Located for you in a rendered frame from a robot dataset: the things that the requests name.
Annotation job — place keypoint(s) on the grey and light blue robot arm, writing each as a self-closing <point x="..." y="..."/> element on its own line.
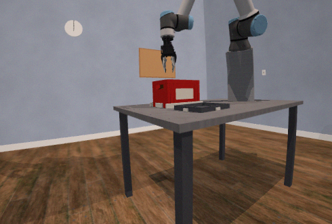
<point x="250" y="23"/>

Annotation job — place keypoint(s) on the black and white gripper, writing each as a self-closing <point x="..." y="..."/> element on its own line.
<point x="167" y="51"/>

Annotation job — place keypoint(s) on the red crate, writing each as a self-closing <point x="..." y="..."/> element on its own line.
<point x="175" y="91"/>

